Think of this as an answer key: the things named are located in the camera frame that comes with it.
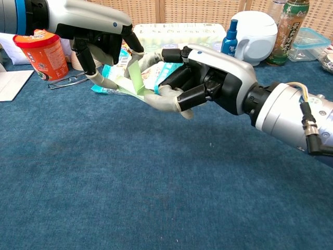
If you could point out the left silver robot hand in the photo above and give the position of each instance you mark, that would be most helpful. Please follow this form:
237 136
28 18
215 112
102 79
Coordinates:
86 15

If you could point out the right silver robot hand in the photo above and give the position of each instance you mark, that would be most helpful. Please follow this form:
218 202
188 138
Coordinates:
226 70

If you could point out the green sticky note sheet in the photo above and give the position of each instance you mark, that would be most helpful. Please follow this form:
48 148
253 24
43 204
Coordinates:
135 75

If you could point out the blue violet pocket tissue pack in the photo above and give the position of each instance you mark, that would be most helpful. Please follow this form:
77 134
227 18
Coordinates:
218 47

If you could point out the blue spray bottle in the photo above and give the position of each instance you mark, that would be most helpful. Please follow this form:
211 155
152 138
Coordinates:
229 41

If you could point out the light green pocket tissue pack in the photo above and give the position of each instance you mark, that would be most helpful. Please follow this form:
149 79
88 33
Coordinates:
205 46

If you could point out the white rice cooker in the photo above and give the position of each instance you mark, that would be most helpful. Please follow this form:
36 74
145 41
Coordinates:
260 39

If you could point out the overturned beige bowl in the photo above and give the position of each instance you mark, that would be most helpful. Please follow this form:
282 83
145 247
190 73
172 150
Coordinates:
76 62

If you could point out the brown cookie pack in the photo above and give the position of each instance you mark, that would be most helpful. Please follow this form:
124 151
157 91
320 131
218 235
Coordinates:
125 48

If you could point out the orange instant noodle cup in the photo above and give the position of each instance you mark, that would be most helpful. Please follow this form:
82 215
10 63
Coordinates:
44 60

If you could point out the purple pocket tissue pack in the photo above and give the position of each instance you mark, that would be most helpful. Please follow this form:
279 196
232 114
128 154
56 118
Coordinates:
169 46

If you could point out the toilet paper roll pack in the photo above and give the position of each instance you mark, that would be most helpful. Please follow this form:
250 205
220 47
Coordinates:
177 32

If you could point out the green tea bottle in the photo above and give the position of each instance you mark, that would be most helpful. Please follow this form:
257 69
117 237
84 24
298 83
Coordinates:
286 39

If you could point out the wicker folding screen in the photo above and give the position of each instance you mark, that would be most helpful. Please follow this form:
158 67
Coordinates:
182 11

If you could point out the teal food bag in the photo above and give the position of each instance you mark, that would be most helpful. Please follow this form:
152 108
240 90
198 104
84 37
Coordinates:
152 75

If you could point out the white tissue package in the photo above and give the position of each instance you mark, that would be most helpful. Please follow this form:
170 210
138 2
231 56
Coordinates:
10 49

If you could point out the clear container blue lid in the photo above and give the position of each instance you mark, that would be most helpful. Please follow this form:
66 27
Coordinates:
309 44

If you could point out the glass bowl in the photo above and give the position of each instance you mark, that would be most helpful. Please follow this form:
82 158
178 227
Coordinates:
328 61

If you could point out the blue table cloth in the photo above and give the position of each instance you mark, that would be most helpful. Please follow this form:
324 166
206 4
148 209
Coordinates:
156 182

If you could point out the black frame eyeglasses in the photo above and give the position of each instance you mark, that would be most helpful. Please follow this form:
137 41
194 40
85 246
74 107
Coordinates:
62 84

